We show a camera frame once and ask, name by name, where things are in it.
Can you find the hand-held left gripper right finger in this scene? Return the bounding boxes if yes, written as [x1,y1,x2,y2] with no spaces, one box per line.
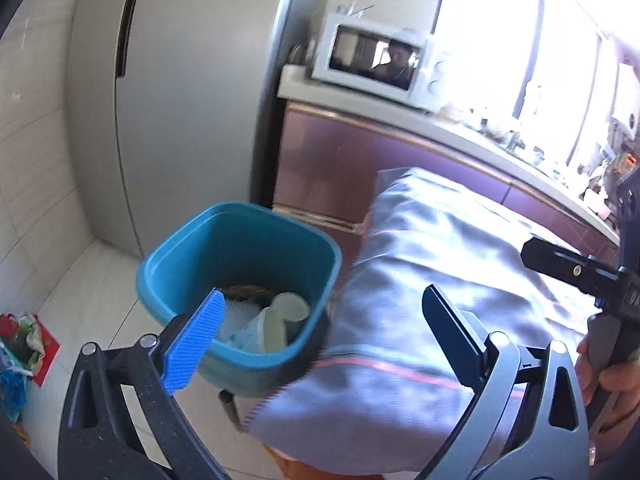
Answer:
[415,284,591,480]

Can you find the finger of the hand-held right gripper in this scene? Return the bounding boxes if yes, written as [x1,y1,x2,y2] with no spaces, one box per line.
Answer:
[520,237,621,306]

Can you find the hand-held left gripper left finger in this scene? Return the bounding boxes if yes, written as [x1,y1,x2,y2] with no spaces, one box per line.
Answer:
[57,288,231,480]

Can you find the white foam net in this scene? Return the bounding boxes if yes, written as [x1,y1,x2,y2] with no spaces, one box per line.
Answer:
[225,300,261,328]

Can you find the white printed paper cup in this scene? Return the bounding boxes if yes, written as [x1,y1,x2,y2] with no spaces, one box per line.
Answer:
[220,305,288,353]
[270,292,310,348]

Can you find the teal plastic bin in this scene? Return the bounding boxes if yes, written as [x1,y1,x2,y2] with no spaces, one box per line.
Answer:
[137,201,343,433]

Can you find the person's right hand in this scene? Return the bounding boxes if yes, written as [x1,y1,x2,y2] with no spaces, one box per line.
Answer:
[575,337,640,406]

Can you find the checked grey tablecloth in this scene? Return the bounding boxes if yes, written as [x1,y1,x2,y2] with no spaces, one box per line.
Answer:
[247,166,621,473]

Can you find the red paper bag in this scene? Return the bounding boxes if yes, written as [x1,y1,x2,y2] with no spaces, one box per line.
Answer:
[0,312,61,388]

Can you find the white water heater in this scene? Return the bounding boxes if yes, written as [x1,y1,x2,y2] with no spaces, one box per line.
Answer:
[612,62,640,141]

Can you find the white kitchen counter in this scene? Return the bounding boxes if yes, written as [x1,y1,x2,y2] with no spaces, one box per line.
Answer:
[277,65,621,246]

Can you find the blue plastic bag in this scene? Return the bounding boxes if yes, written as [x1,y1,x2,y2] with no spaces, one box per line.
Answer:
[0,367,28,421]

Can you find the purple base cabinets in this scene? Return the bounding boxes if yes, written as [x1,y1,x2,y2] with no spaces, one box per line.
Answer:
[272,100,621,271]

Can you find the kitchen window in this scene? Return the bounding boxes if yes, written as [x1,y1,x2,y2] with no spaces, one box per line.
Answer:
[432,0,626,171]

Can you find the silver refrigerator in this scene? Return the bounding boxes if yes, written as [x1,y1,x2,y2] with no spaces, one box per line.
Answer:
[67,0,321,261]

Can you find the white microwave oven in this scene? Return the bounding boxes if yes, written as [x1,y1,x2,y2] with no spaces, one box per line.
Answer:
[311,12,448,113]

